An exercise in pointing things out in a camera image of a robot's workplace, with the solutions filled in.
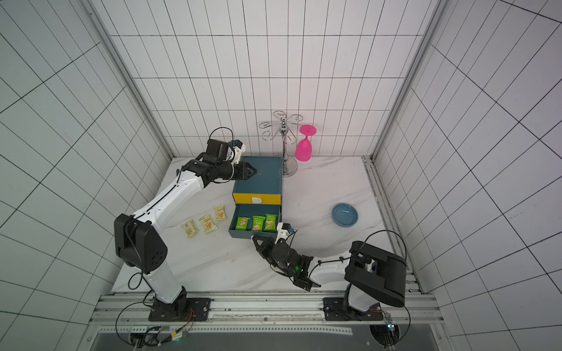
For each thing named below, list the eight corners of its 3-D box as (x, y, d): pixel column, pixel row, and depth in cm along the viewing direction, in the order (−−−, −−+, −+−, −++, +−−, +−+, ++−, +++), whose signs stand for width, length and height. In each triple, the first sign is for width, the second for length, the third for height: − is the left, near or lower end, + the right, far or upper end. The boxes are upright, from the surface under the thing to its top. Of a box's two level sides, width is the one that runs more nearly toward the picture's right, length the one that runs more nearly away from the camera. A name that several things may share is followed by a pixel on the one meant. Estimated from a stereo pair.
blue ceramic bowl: (333, 227, 95) (335, 223, 92) (330, 207, 101) (331, 202, 99) (358, 227, 95) (360, 223, 92) (353, 207, 101) (355, 202, 99)
